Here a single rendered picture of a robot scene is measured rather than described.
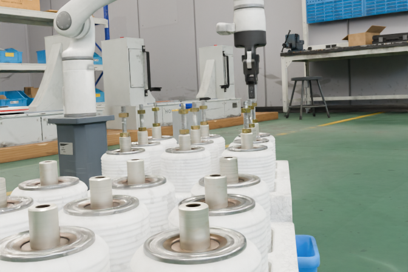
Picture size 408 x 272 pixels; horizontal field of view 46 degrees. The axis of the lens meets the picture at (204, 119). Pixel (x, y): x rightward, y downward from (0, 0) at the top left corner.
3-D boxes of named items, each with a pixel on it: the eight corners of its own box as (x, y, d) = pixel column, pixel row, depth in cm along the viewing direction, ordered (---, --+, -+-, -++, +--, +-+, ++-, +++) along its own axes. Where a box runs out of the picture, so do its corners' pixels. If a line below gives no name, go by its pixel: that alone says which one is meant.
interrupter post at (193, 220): (175, 255, 34) (173, 209, 34) (183, 244, 36) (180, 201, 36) (209, 255, 34) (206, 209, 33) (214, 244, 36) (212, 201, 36)
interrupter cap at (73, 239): (-31, 265, 34) (-31, 255, 34) (26, 233, 41) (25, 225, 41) (70, 267, 32) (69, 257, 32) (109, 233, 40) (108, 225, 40)
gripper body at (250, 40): (265, 26, 105) (266, 68, 106) (266, 30, 114) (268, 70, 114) (231, 28, 107) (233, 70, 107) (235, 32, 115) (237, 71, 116)
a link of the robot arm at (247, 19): (220, 36, 116) (219, 10, 116) (266, 33, 114) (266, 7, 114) (215, 32, 107) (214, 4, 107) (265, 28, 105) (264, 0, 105)
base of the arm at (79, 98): (59, 117, 145) (55, 61, 144) (83, 115, 152) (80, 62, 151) (78, 117, 140) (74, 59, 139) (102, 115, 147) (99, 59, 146)
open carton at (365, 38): (356, 49, 572) (355, 31, 571) (387, 46, 541) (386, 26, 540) (341, 49, 553) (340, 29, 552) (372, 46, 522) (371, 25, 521)
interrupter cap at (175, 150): (212, 150, 91) (212, 146, 91) (187, 155, 85) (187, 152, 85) (183, 149, 96) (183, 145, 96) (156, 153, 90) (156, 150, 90)
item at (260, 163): (283, 239, 92) (280, 146, 91) (266, 255, 83) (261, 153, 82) (238, 234, 96) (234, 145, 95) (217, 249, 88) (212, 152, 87)
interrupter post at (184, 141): (193, 151, 91) (193, 134, 91) (186, 153, 89) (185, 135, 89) (184, 150, 92) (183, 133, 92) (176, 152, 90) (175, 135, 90)
